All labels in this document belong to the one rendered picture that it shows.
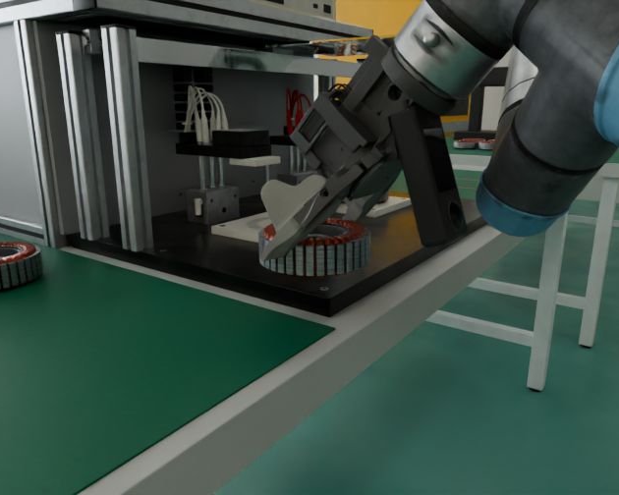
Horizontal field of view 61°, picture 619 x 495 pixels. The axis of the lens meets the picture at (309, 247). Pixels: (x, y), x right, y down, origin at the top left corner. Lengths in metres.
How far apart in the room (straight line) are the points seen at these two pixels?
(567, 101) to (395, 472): 1.29
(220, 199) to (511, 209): 0.54
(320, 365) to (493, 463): 1.21
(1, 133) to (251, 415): 0.70
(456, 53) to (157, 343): 0.35
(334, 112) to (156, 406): 0.27
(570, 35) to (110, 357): 0.42
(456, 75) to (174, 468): 0.33
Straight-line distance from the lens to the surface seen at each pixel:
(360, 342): 0.53
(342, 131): 0.45
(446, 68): 0.42
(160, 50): 0.76
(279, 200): 0.47
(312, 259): 0.47
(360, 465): 1.56
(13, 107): 0.94
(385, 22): 4.65
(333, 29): 1.10
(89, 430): 0.40
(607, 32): 0.36
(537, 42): 0.39
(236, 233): 0.77
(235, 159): 0.81
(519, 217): 0.47
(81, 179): 0.81
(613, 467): 1.76
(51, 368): 0.49
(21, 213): 0.98
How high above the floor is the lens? 0.96
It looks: 16 degrees down
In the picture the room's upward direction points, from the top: straight up
